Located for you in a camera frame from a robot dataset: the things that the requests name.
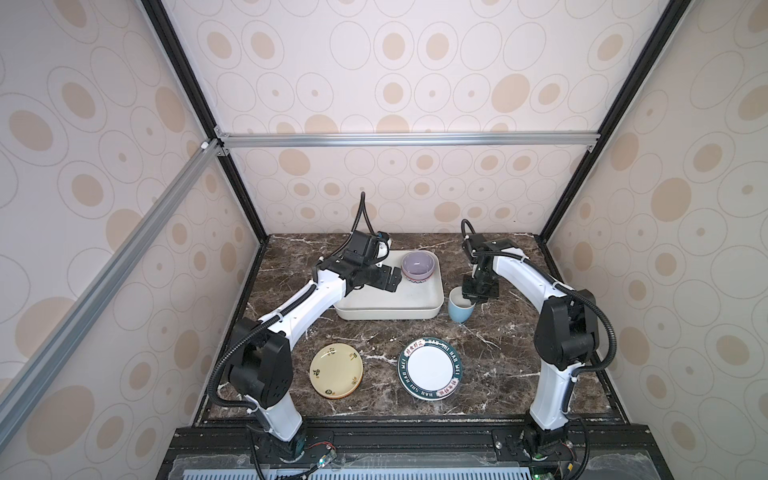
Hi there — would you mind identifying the black corner frame post left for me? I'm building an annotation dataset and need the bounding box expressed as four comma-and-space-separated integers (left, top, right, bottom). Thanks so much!
140, 0, 269, 243

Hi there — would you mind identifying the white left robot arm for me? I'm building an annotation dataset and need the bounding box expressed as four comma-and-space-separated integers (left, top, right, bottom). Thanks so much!
206, 264, 403, 442

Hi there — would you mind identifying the green rimmed white plate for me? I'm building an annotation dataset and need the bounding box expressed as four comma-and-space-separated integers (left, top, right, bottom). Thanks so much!
397, 337, 464, 401

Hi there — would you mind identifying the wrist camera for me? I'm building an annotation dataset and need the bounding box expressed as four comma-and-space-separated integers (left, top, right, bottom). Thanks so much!
343, 231, 391, 265
462, 233, 517, 263

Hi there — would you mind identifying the yellow plate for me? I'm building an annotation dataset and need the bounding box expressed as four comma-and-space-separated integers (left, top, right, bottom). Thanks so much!
309, 343, 364, 400

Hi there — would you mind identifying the purple bowl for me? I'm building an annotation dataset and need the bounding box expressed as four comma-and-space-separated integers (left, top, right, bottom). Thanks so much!
401, 250, 438, 283

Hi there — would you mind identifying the aluminium rail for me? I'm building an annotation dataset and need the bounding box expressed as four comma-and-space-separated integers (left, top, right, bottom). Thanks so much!
220, 131, 600, 149
1, 139, 222, 448

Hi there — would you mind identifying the aluminium rail left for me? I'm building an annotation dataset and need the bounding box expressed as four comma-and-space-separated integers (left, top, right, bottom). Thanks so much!
1, 139, 222, 448

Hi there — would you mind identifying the black corner frame post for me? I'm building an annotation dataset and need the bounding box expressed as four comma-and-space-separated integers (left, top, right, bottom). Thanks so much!
536, 0, 692, 245
140, 0, 269, 243

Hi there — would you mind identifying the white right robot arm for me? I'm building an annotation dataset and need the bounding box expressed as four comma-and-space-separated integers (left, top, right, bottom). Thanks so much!
460, 219, 618, 432

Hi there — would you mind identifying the aluminium rail back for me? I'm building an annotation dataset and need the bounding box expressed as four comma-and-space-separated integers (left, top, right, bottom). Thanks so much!
220, 131, 600, 149

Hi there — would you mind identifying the light blue mug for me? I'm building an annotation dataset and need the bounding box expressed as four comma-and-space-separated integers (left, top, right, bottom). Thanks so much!
448, 286, 475, 324

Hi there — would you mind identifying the black corner frame post right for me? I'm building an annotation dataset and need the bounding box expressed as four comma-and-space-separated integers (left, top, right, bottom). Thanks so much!
536, 0, 692, 245

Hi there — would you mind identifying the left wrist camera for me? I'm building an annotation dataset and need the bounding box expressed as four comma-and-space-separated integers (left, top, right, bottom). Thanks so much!
343, 231, 391, 265

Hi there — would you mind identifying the white plastic bin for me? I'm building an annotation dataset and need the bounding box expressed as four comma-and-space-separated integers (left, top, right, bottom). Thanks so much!
334, 251, 444, 320

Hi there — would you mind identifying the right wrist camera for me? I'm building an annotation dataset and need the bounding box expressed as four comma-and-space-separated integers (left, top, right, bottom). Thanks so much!
462, 233, 517, 263

